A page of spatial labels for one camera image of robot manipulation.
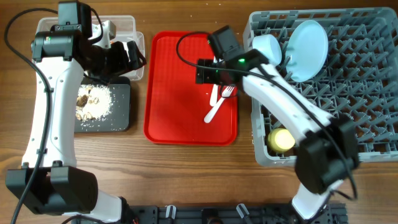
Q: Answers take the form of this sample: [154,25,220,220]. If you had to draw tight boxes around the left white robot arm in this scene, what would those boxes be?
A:
[6,1,146,223]

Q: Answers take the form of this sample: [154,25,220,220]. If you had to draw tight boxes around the rice and food scraps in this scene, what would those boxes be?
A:
[75,85,113,122]

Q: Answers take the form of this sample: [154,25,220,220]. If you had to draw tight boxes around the grey dishwasher rack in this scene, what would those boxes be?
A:
[243,7,397,162]

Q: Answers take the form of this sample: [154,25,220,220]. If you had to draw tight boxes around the light blue bowl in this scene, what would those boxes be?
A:
[252,34,282,66]

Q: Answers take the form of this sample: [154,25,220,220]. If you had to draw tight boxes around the black waste tray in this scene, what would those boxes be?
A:
[75,77,131,133]

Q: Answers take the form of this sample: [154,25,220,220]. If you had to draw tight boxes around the yellow plastic cup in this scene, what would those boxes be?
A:
[267,128,295,153]

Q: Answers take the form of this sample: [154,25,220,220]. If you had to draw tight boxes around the white plastic spoon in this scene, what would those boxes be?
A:
[210,84,218,106]

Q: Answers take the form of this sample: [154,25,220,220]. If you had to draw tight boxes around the red serving tray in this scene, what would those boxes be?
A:
[144,31,238,146]

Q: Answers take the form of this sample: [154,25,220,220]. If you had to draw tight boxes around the black mounting rail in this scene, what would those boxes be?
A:
[131,203,349,224]

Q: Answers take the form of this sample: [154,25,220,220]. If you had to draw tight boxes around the white plastic fork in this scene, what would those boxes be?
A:
[204,86,234,123]

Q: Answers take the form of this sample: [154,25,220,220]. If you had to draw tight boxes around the clear plastic waste bin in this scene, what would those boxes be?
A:
[31,15,146,82]

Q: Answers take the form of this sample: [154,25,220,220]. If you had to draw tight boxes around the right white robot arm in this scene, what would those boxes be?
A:
[194,26,359,221]

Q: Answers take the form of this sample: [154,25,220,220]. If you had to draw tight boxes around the light blue plate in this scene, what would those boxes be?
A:
[285,20,328,82]

